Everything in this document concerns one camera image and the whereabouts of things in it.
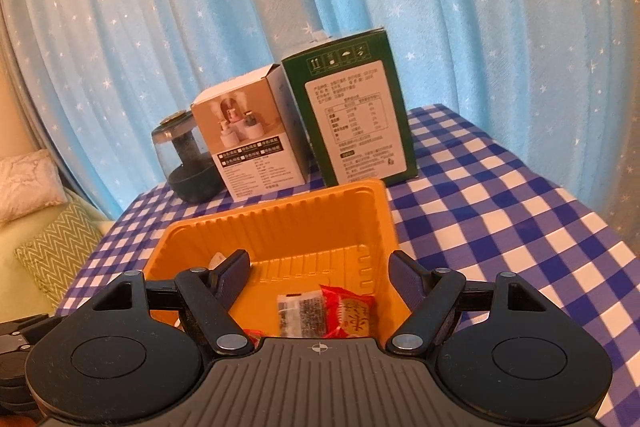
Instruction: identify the orange plastic tray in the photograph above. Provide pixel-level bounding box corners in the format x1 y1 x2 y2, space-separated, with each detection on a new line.
142 178 416 350

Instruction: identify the blue starred curtain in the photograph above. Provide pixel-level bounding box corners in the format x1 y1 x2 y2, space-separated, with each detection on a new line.
0 0 640 228

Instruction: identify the white patterned pillow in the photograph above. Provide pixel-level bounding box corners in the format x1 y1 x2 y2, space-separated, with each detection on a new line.
0 149 67 225

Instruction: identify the large red snack packet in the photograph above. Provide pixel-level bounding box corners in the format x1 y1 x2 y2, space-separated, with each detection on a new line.
319 284 377 339

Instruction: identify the pale yellow sofa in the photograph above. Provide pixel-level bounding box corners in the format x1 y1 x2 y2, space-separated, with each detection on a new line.
0 202 116 323

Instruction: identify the green cardboard box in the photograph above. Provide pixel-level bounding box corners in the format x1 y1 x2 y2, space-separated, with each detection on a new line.
280 26 420 188

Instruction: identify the blue white checkered tablecloth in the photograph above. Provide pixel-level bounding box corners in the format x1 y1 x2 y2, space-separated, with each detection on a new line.
52 103 640 408

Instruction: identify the dark clear-domed humidifier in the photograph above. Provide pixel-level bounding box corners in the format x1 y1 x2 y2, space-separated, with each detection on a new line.
152 109 221 202

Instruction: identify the white cardboard box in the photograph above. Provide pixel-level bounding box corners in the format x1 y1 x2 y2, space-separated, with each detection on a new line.
191 63 307 202

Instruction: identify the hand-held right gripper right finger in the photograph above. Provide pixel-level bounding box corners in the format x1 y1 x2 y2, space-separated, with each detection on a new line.
387 250 548 354

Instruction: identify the green zigzag pillow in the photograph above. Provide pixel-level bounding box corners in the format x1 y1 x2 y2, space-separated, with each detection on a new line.
14 197 106 310

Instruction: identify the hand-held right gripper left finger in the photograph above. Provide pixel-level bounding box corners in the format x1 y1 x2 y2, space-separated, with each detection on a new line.
92 250 253 354

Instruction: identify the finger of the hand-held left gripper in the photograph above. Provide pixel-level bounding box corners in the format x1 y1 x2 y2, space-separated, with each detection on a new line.
0 314 51 350

